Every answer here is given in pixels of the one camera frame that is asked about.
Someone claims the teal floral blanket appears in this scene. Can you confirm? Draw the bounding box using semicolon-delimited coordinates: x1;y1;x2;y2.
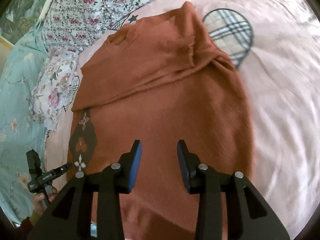
1;21;47;224

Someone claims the small floral print quilt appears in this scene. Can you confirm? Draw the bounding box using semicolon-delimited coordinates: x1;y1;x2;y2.
41;0;154;52

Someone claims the rust orange knit sweater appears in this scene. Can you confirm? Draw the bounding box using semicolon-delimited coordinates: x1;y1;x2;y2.
68;2;253;239

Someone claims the pink bed sheet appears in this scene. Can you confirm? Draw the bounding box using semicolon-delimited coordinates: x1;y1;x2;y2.
44;0;320;240

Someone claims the white floral pillow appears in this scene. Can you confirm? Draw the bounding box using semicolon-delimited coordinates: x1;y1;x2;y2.
29;50;79;130

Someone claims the person's left hand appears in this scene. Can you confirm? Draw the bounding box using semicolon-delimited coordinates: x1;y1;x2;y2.
30;187;58;224

